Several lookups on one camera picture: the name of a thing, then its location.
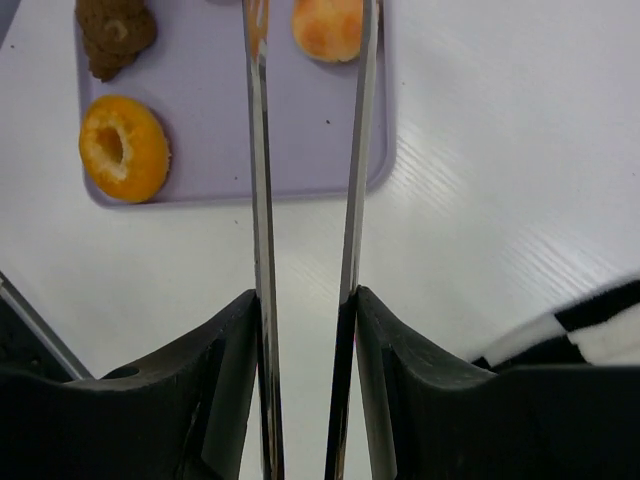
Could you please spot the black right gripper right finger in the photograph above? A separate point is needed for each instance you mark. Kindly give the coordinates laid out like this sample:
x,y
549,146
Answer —
x,y
432,415

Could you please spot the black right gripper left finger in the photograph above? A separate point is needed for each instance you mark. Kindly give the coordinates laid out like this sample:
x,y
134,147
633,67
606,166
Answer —
x,y
180,412

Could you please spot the metal serving tongs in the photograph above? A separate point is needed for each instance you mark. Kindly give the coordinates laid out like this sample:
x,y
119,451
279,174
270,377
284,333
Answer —
x,y
306,257

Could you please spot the small round bun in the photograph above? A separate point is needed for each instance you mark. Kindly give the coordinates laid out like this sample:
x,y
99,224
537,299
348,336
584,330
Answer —
x,y
326,30

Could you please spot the black white striped cloth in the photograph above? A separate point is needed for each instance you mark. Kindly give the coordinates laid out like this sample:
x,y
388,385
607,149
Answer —
x,y
601,328

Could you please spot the lavender plastic tray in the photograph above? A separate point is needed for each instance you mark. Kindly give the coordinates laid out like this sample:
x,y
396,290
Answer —
x,y
194,79

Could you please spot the brown chocolate croissant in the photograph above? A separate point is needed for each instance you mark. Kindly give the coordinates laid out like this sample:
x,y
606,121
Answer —
x,y
113,34

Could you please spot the metal front rail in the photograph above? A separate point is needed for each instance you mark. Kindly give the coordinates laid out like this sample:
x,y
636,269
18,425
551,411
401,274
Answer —
x,y
43,332

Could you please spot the orange ring bagel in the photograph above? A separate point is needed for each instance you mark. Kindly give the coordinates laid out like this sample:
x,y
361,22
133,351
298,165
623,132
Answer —
x,y
124,148

